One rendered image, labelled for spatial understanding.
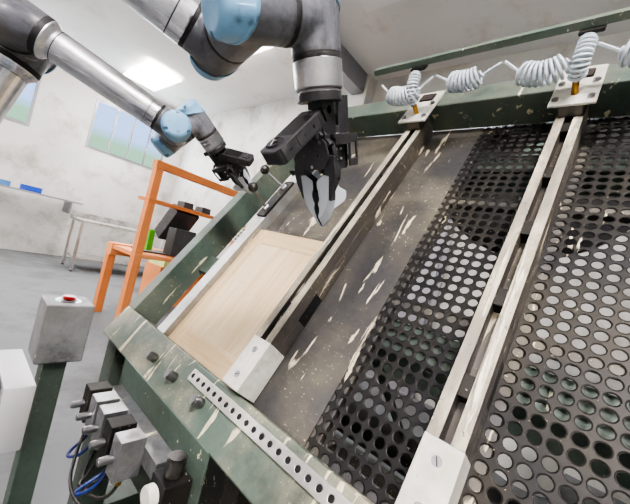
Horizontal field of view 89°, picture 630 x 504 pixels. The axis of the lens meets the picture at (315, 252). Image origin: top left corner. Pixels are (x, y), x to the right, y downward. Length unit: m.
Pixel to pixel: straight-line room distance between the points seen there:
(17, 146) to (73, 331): 7.09
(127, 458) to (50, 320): 0.50
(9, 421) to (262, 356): 0.42
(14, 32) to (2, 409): 0.78
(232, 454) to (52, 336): 0.71
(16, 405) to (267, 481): 0.40
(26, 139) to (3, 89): 7.06
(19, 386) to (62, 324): 0.66
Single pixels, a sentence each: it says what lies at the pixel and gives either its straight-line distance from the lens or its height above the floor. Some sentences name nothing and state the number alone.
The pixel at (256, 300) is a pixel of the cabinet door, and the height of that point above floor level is 1.08.
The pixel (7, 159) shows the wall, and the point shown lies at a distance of 8.17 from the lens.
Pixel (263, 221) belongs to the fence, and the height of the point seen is 1.33.
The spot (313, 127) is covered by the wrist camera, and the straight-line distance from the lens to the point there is 0.52.
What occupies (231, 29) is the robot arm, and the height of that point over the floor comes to 1.50.
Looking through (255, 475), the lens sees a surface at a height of 0.84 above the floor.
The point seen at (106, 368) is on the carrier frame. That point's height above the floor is 0.69.
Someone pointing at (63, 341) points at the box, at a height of 0.82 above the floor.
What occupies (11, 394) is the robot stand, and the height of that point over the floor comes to 0.99.
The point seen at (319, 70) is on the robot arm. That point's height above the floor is 1.51.
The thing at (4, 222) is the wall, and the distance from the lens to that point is 8.22.
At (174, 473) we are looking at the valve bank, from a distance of 0.82.
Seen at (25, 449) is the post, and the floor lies 0.47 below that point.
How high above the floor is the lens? 1.25
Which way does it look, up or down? 1 degrees up
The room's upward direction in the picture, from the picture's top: 14 degrees clockwise
